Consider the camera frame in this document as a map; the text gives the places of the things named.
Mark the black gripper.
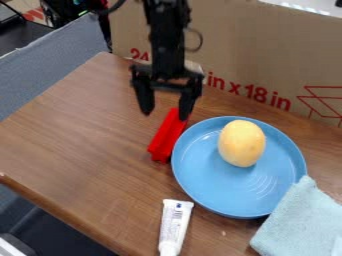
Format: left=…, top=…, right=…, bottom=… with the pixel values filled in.
left=129, top=33, right=206, bottom=122

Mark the red rectangular block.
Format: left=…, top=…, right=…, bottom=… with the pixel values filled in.
left=148, top=108, right=188, bottom=163

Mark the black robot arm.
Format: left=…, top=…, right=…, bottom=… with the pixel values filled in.
left=130, top=0, right=205, bottom=121

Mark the yellow lemon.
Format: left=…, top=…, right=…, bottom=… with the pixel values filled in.
left=218, top=120, right=266, bottom=167

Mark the blue plate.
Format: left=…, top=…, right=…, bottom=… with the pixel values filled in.
left=172, top=116, right=308, bottom=219

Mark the white tube of cream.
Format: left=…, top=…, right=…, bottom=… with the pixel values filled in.
left=158, top=199, right=194, bottom=256

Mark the light blue towel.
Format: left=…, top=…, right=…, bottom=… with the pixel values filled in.
left=250, top=176, right=342, bottom=256

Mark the cardboard box wall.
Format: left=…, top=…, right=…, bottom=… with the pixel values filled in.
left=109, top=0, right=342, bottom=128

